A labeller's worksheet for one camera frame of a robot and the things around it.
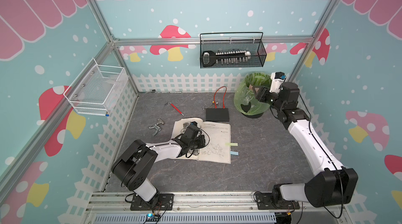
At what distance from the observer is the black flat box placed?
1.05 m

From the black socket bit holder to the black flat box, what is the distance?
0.33 m

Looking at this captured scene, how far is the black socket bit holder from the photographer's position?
89 centimetres
